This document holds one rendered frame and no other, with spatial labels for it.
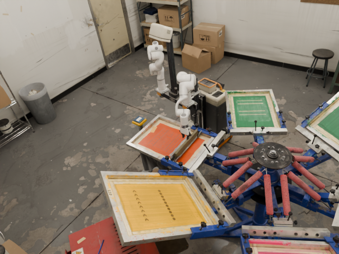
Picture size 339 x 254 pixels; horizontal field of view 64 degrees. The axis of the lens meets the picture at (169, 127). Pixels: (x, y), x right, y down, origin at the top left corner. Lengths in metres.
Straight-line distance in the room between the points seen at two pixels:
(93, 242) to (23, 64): 4.02
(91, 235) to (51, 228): 1.66
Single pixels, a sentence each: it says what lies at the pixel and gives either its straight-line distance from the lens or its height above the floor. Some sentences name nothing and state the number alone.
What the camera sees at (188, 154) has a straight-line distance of 2.80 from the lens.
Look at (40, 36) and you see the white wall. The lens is 5.70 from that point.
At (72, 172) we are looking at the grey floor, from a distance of 4.37.
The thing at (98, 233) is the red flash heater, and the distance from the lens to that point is 2.27.
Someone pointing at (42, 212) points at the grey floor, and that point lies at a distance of 4.10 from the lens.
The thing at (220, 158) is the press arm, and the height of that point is 1.04.
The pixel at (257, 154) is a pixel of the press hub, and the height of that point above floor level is 1.31.
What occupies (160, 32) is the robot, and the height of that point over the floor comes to 1.98.
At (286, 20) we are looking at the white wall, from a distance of 5.96.
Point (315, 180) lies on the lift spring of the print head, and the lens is 2.48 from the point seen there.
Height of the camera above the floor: 2.98
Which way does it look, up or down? 40 degrees down
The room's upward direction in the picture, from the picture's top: 8 degrees counter-clockwise
